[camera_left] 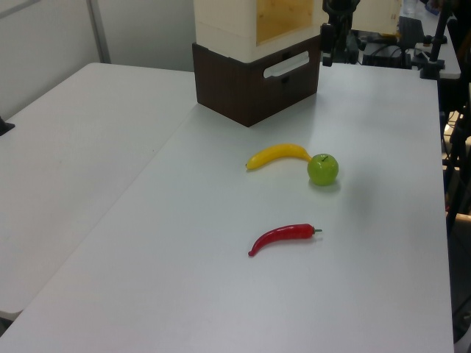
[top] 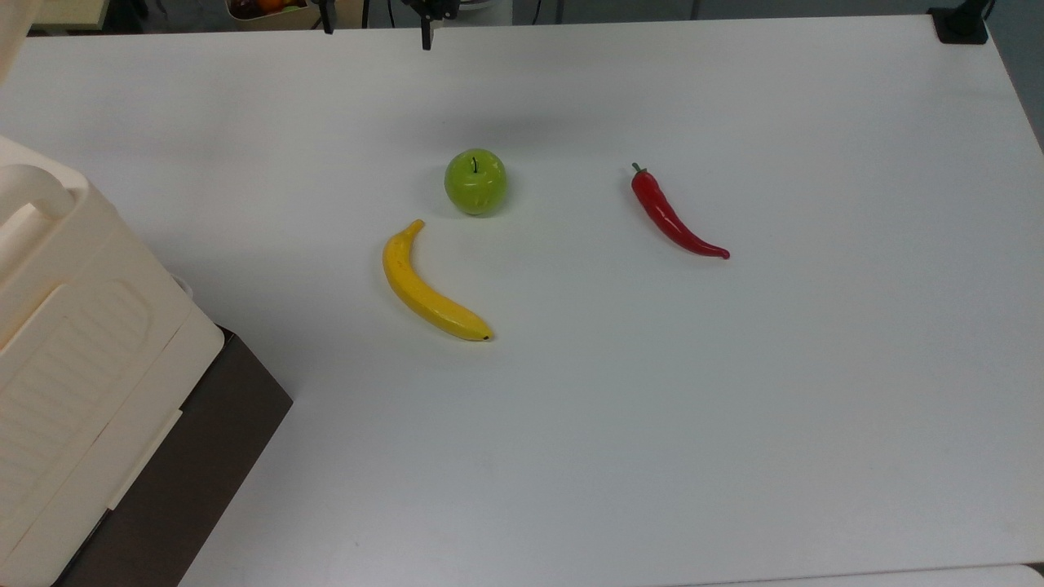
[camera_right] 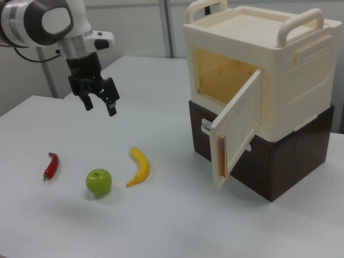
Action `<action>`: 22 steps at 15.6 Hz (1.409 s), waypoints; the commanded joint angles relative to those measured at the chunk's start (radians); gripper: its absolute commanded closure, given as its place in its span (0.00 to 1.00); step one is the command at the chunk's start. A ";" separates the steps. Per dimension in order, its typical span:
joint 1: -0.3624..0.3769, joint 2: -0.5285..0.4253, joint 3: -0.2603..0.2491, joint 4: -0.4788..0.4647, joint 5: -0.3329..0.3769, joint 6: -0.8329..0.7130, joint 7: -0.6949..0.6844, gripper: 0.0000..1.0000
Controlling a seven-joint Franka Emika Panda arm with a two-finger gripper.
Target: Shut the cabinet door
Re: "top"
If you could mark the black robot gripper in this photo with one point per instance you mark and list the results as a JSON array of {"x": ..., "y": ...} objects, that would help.
[{"x": 432, "y": 7}]

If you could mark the cream plastic cabinet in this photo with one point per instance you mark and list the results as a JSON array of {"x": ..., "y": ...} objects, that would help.
[{"x": 73, "y": 342}]

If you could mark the green apple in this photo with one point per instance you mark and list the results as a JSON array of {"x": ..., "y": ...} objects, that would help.
[{"x": 475, "y": 183}]

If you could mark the bowl of fruit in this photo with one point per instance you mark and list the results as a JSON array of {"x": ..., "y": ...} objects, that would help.
[{"x": 265, "y": 8}]

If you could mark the yellow banana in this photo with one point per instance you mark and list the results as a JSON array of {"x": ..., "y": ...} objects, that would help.
[{"x": 416, "y": 289}]

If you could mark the red chili pepper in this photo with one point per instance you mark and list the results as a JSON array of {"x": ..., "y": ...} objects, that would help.
[{"x": 665, "y": 216}]

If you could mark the black table clamp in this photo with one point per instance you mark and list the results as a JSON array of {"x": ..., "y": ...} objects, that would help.
[{"x": 961, "y": 23}]

